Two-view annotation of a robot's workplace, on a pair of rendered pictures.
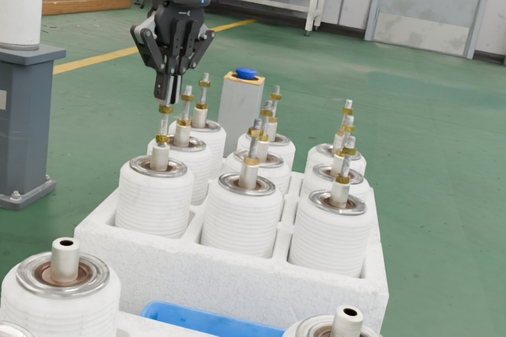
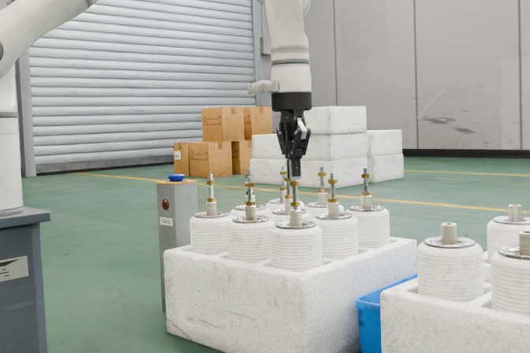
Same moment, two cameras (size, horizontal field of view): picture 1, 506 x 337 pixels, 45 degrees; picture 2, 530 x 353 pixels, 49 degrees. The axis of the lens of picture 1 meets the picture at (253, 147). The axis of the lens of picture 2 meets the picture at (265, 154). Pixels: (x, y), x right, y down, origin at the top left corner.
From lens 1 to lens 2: 1.02 m
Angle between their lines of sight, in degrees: 53
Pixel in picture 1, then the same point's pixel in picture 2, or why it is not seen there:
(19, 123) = (39, 285)
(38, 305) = (477, 248)
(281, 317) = (389, 278)
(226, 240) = (350, 250)
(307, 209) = (367, 214)
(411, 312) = not seen: hidden behind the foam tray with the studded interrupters
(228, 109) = (181, 207)
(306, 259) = (376, 243)
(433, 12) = not seen: outside the picture
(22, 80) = (36, 239)
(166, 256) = (344, 270)
